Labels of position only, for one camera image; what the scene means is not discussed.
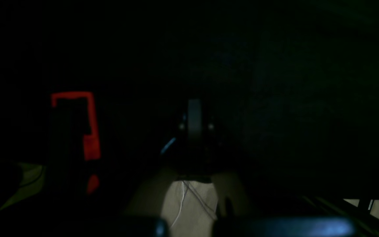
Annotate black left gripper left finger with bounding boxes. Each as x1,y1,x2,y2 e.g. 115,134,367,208
137,99,195,219

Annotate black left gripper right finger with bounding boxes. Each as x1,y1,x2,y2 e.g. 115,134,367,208
194,100,354,237

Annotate orange black clamp right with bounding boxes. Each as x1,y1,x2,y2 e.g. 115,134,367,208
51,91,101,195

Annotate black table cloth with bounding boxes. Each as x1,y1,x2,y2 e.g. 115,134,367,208
0,0,379,205

